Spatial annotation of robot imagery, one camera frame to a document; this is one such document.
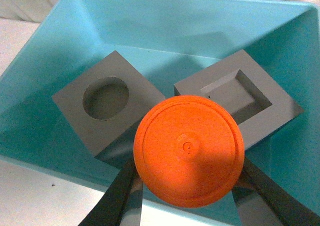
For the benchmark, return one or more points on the light blue plastic box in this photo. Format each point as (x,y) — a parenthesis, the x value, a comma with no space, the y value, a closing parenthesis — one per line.
(166,41)

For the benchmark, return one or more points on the gray cube with round hole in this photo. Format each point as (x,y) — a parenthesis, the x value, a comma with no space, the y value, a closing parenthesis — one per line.
(106,101)

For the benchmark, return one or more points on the gray cube with rectangular recess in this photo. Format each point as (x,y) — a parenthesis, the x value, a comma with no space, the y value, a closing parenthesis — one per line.
(258,104)

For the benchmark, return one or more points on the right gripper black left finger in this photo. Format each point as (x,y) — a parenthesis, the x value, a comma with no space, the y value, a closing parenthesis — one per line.
(122,202)

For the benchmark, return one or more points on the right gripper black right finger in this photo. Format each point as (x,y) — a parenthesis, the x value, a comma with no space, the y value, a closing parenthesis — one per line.
(283,207)

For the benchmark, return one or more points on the orange cylinder with white numbers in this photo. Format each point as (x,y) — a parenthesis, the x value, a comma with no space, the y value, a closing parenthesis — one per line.
(189,151)

